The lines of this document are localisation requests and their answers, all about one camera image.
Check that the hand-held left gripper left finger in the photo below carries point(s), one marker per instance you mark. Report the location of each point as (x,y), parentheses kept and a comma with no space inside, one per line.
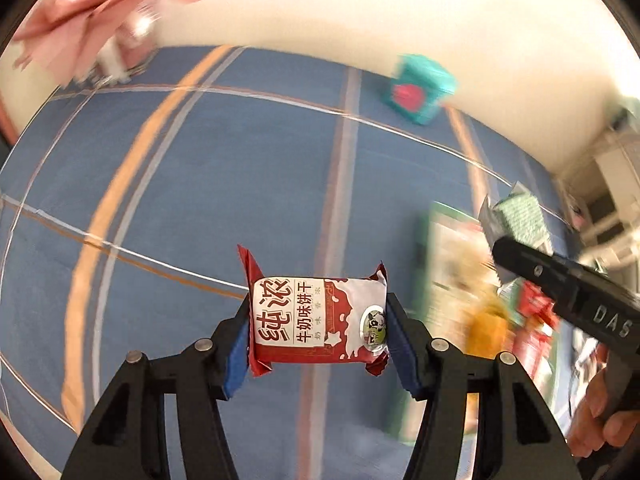
(237,355)

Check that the yellow cake packet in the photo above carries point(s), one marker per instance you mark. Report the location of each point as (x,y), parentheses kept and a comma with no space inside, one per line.
(487,332)

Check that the blue plaid sheet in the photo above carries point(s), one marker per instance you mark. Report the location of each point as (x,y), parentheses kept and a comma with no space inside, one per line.
(200,160)

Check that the light green snack packet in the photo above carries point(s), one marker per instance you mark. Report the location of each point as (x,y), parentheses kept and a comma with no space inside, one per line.
(522,215)

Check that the red cartoon snack packet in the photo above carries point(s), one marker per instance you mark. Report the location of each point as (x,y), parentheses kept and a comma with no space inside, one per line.
(535,300)

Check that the person's right hand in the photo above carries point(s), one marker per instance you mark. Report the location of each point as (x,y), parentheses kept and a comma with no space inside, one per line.
(590,420)

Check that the red and white biscuit packet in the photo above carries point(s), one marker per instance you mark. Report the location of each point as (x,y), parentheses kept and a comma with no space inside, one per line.
(300,320)

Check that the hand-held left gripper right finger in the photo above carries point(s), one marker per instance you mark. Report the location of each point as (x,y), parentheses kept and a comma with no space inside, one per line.
(405,350)

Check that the teal toy box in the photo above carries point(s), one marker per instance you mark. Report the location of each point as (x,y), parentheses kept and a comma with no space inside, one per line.
(415,90)

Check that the pink flower bouquet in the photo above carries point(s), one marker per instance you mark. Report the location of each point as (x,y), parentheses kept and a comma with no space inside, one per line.
(100,0)

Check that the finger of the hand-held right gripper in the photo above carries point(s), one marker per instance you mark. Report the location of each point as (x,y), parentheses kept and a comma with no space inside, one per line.
(535,270)

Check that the white tray with teal rim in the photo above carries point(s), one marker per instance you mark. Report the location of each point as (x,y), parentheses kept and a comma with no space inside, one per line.
(450,260)

